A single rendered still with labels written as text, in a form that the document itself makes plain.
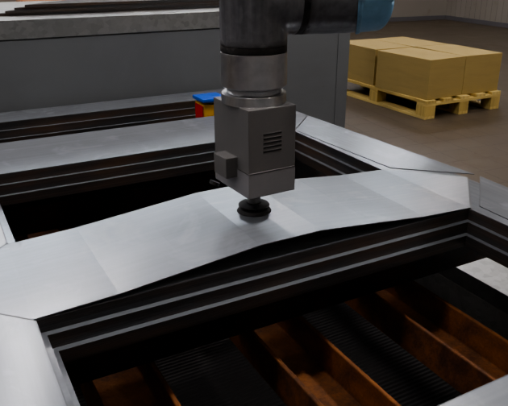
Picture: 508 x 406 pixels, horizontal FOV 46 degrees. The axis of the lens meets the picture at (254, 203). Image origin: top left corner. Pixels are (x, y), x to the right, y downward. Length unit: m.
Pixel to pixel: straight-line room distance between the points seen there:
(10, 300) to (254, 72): 0.34
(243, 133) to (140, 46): 0.86
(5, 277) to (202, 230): 0.22
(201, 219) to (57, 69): 0.80
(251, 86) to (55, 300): 0.30
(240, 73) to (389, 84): 4.54
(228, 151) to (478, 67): 4.61
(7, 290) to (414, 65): 4.50
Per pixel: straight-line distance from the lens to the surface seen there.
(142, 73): 1.51
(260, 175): 0.68
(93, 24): 1.47
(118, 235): 0.73
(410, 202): 0.84
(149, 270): 0.64
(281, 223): 0.71
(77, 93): 1.48
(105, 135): 1.17
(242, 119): 0.67
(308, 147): 1.13
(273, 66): 0.67
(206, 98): 1.34
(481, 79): 5.31
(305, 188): 0.84
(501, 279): 1.08
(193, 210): 0.76
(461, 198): 0.89
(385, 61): 5.21
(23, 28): 1.44
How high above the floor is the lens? 1.17
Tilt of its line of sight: 22 degrees down
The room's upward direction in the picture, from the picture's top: straight up
